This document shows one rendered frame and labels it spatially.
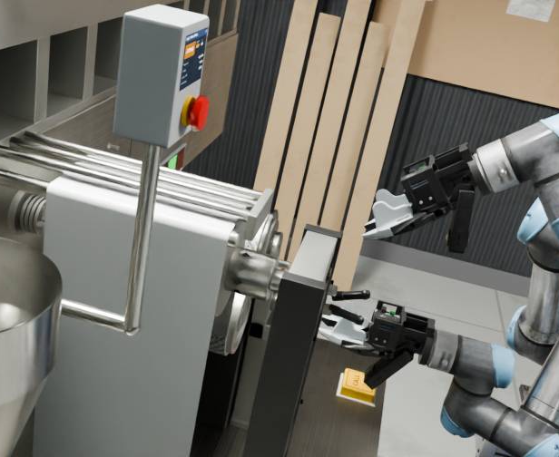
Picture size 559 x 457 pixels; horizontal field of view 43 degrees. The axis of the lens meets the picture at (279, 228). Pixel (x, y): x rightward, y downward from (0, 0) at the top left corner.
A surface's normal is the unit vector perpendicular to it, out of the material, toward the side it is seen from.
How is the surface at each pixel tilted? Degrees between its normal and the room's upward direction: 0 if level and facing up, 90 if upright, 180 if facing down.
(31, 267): 90
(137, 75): 90
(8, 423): 107
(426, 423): 0
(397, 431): 0
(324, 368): 0
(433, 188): 90
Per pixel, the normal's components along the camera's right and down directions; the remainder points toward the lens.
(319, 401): 0.18, -0.89
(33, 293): -0.52, 0.27
